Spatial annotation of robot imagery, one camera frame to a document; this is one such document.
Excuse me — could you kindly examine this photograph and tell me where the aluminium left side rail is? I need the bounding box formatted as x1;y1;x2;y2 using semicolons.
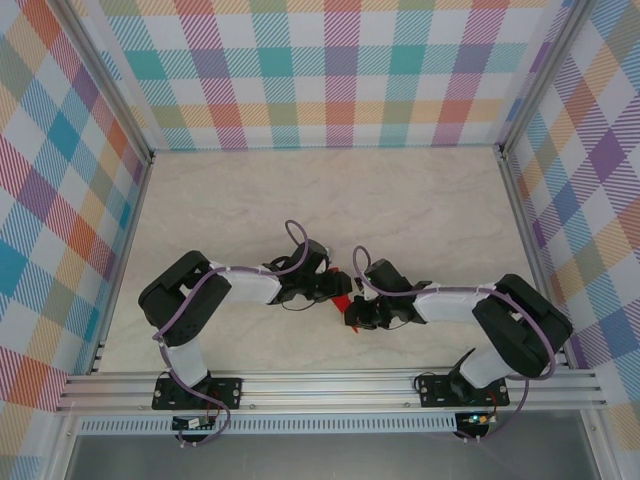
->
87;152;156;376

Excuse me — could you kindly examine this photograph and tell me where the slotted grey cable duct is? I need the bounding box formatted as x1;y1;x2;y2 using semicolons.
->
74;414;459;435

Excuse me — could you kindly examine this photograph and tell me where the aluminium left frame post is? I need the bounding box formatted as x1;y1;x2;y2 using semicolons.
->
47;0;156;166

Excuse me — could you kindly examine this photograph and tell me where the aluminium mounting rail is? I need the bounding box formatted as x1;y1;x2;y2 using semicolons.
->
54;367;609;414

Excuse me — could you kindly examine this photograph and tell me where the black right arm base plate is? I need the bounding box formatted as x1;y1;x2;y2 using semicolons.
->
418;374;511;409

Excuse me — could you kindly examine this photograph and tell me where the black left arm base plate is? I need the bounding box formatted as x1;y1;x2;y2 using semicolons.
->
152;377;244;411

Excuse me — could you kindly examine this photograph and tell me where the aluminium right frame post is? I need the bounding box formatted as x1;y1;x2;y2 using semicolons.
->
497;0;596;161

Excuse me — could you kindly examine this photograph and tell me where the aluminium frame post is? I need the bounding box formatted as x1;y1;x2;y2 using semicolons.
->
497;0;596;161
47;0;156;166

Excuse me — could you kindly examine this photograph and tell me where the left small circuit board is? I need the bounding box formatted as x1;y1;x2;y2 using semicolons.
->
172;417;216;432

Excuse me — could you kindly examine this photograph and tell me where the red paper sheet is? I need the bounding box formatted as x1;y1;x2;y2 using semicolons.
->
330;266;362;335

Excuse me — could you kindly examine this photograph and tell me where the grey metal panel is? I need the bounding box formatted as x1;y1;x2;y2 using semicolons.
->
64;432;601;480

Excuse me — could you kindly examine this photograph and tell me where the aluminium right side rail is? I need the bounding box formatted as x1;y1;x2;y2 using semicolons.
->
497;149;574;371

